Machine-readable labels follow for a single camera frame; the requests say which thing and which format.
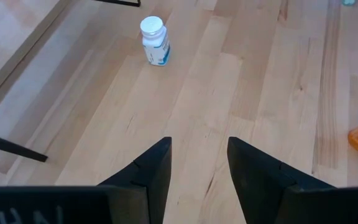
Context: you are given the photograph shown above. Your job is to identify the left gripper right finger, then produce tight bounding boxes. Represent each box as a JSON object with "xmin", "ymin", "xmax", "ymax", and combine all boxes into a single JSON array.
[{"xmin": 227, "ymin": 136, "xmax": 337, "ymax": 224}]

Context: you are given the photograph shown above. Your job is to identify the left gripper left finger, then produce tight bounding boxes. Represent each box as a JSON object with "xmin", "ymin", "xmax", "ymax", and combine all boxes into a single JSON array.
[{"xmin": 98, "ymin": 136, "xmax": 173, "ymax": 224}]

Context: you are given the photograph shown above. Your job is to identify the white bottle blue label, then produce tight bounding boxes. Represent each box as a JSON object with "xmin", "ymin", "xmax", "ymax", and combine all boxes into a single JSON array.
[{"xmin": 139, "ymin": 16, "xmax": 172, "ymax": 67}]

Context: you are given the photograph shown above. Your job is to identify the wooden shelf black legs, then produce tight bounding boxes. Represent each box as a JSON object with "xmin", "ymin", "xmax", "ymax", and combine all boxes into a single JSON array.
[{"xmin": 0, "ymin": 0, "xmax": 142, "ymax": 163}]

